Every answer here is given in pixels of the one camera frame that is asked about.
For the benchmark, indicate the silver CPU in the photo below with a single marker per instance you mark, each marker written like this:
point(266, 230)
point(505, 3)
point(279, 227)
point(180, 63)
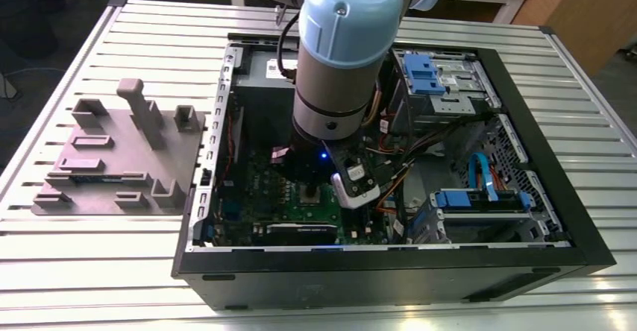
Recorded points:
point(312, 201)

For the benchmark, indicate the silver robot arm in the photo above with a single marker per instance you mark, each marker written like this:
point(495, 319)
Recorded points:
point(338, 66)

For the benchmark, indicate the CPU socket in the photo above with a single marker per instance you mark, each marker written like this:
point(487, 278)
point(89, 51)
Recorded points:
point(298, 204)

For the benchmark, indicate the green motherboard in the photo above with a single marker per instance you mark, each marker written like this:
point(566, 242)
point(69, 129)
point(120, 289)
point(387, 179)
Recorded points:
point(259, 204)

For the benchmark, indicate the black RAM slot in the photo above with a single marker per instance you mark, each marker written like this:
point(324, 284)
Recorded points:
point(354, 223)
point(364, 223)
point(348, 223)

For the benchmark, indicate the black graphics card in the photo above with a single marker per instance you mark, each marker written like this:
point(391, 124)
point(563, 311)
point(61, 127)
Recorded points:
point(298, 232)

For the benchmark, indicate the grey power supply unit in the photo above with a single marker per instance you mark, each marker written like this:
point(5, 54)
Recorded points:
point(259, 103)

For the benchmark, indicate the blue board connector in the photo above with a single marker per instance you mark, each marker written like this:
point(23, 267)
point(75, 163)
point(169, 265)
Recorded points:
point(231, 211)

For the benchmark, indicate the hard disk in blue carrier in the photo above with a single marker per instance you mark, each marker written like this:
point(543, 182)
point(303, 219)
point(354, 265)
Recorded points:
point(455, 198)

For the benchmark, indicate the blue plastic drive latch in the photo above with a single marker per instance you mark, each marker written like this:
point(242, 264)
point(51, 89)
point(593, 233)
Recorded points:
point(421, 64)
point(427, 86)

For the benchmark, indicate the metal drive cage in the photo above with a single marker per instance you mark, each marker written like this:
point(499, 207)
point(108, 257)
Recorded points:
point(447, 107)

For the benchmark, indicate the black PC case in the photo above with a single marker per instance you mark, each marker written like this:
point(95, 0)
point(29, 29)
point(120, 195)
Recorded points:
point(348, 282)

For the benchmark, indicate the grey parts rack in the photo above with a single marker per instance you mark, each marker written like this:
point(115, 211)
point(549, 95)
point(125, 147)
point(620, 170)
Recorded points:
point(124, 152)

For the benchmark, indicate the metal disk bay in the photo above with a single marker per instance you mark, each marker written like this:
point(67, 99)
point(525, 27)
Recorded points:
point(497, 219)

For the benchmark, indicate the green RAM stick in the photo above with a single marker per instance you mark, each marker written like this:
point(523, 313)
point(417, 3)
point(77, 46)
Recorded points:
point(96, 178)

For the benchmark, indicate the wooden cabinet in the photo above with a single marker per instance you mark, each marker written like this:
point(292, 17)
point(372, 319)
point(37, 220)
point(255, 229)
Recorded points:
point(591, 18)

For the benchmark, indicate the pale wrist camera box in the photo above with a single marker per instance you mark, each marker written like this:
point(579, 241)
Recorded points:
point(360, 189)

